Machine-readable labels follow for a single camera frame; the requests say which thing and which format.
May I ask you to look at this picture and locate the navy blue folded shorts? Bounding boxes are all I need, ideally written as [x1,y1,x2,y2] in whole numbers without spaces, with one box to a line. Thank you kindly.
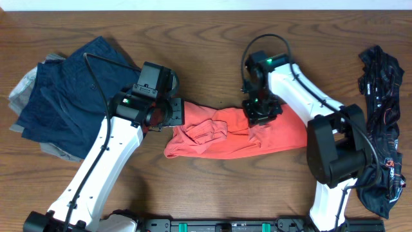
[15,35,142,160]

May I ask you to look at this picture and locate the red printed t-shirt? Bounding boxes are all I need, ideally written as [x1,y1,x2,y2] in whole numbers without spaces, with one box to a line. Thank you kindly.
[164,102,307,159]

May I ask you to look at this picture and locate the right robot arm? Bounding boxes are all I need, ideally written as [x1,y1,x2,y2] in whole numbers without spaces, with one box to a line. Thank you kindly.
[242,51,371,231]

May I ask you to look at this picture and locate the right black cable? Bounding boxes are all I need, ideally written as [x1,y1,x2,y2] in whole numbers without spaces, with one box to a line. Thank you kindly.
[240,33,382,232]

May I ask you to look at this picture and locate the black cable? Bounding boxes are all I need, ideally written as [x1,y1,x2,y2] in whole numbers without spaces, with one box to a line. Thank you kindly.
[62,52,142,232]
[240,33,382,232]

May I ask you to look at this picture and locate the left black cable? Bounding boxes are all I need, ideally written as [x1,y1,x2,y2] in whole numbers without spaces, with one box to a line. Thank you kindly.
[62,52,142,232]

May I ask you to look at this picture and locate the black patterned garment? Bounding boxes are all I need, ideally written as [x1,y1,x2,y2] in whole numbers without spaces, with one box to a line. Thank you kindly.
[357,45,406,219]

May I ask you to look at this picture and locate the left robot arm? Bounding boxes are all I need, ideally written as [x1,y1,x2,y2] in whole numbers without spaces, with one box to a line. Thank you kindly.
[23,92,184,232]

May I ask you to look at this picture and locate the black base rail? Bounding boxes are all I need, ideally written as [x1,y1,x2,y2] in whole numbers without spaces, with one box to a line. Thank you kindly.
[102,209,386,232]

